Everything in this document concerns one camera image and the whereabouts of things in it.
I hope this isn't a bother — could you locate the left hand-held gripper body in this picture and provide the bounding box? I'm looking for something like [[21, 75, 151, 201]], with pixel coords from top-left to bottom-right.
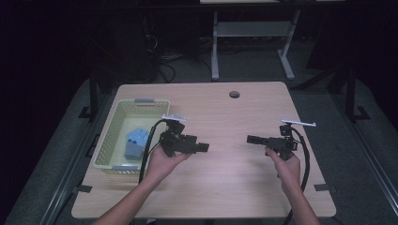
[[159, 113, 198, 158]]

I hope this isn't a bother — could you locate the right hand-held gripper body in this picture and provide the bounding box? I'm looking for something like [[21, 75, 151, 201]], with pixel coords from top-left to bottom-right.
[[266, 119, 317, 161]]

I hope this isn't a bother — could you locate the cream perforated plastic basket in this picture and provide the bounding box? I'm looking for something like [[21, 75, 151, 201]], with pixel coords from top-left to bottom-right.
[[92, 97, 172, 175]]

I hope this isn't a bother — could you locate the person's right hand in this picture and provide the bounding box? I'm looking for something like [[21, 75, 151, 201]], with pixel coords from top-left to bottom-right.
[[265, 146, 301, 189]]

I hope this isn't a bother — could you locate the person's left hand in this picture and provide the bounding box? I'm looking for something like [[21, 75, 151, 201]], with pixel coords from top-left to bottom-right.
[[145, 145, 192, 186]]

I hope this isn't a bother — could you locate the black metal stand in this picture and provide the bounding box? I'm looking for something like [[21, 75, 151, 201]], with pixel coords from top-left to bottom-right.
[[343, 62, 372, 124], [78, 69, 99, 122]]

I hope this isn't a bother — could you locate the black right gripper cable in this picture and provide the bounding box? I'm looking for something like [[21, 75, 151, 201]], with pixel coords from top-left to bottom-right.
[[283, 127, 312, 225]]

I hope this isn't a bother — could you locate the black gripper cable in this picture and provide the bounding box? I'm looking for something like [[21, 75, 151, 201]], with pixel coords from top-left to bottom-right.
[[283, 127, 312, 225], [138, 119, 169, 185]]

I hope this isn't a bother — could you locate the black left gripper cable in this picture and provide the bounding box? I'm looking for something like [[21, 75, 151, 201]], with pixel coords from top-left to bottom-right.
[[138, 119, 169, 185]]

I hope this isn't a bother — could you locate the tangle of floor cables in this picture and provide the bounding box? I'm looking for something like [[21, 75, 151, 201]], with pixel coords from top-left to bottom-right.
[[152, 51, 186, 84]]

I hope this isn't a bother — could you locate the grey metal floor rail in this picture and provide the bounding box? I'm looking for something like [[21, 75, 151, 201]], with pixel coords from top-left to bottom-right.
[[330, 92, 398, 208], [39, 93, 109, 225]]

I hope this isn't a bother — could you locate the white metal desk frame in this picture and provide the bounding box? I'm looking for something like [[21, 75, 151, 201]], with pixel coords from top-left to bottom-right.
[[210, 8, 302, 81]]

